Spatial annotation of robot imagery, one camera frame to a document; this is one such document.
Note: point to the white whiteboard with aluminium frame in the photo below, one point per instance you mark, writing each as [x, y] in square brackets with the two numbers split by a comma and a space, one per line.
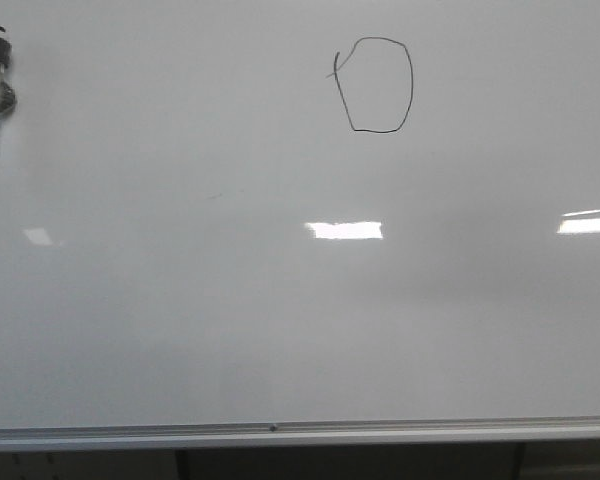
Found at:
[245, 223]

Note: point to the grey pegboard panel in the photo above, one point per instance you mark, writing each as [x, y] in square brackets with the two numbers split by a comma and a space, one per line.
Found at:
[89, 465]

